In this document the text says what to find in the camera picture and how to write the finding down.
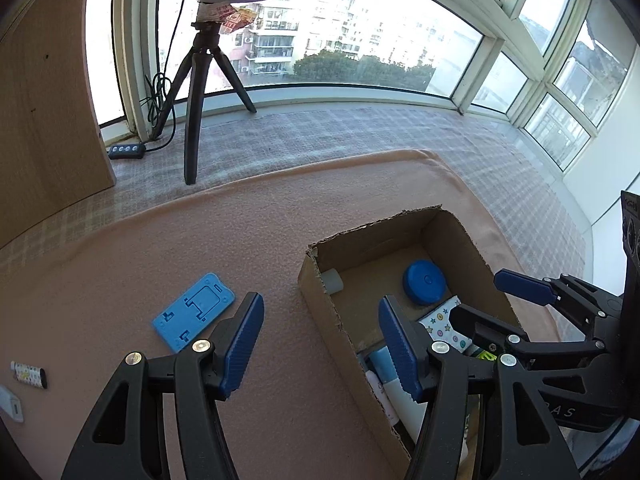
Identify red paper tags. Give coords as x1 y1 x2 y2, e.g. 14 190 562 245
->
200 2 262 36

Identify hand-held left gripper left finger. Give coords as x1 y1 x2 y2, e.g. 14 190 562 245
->
61 291 265 480

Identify apartment buildings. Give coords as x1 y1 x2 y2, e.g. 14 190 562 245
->
160 0 483 96

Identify blue round tape measure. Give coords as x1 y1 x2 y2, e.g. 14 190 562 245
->
402 259 448 307

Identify cardboard box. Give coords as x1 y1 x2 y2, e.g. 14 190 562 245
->
298 205 561 463

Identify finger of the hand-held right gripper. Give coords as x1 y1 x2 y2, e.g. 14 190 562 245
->
447 305 604 361
494 269 624 332

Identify black ring light cable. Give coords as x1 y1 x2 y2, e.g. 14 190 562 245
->
140 0 178 152

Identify green trees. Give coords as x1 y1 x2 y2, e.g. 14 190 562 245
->
292 49 436 94

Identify white sunscreen bottle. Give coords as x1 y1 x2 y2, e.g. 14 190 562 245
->
365 347 431 441

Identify blue phone stand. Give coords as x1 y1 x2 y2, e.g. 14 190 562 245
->
152 272 236 353

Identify patterned tissue pack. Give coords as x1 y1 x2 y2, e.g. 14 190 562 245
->
417 296 476 353

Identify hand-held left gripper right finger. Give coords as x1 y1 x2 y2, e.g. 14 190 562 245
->
378 296 581 480

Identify black tripod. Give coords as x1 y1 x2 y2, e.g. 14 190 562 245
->
150 20 258 186

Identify patterned small tube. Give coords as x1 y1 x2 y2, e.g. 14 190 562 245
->
10 360 49 389

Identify white wall charger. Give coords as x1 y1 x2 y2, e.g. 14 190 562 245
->
0 385 25 422

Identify large light wood board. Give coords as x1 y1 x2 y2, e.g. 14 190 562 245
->
0 0 118 248

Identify black inline controller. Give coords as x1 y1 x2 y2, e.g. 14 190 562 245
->
108 143 148 160

